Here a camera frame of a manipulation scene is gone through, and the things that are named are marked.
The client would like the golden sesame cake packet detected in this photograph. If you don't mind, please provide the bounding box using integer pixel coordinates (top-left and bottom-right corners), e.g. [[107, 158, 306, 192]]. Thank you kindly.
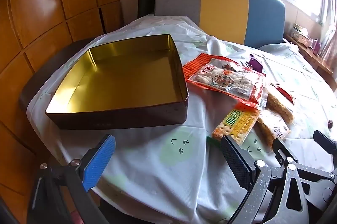
[[257, 108, 291, 150]]

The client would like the yellow cracker packet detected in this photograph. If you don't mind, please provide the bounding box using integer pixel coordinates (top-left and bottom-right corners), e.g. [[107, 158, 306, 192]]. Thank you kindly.
[[211, 103, 261, 146]]

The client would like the long silver brown stick packet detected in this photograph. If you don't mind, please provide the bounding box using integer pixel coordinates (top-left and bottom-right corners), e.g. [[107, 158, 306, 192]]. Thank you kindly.
[[266, 85, 294, 123]]

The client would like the red candy packet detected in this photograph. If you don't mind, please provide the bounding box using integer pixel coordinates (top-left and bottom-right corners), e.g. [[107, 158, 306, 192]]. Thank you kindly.
[[274, 84, 294, 105]]

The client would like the purple snack packet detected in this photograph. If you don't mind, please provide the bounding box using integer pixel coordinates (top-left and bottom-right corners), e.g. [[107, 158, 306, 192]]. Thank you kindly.
[[249, 54, 263, 73]]

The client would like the orange red snack bag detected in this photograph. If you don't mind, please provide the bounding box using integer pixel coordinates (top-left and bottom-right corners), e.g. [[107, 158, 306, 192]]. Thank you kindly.
[[183, 53, 268, 110]]

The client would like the white cloud-print tablecloth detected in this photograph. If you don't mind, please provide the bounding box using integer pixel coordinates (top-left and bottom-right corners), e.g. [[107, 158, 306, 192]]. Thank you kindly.
[[26, 15, 336, 223]]

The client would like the wooden side shelf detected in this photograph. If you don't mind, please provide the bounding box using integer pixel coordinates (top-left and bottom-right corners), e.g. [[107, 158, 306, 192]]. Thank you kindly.
[[283, 33, 336, 92]]

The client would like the purple bottle on shelf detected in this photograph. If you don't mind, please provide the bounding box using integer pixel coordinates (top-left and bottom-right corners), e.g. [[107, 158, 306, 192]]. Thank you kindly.
[[312, 39, 321, 56]]

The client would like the patterned tissue box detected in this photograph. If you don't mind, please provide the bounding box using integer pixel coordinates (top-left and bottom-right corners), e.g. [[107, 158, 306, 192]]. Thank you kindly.
[[290, 23, 313, 48]]

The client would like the gold and brown tin box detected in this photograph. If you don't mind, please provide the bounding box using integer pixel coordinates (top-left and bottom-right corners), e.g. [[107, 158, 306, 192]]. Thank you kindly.
[[46, 34, 189, 130]]

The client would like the grey yellow blue sofa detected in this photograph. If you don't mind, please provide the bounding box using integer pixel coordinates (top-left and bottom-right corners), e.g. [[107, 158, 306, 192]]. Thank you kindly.
[[154, 0, 285, 48]]

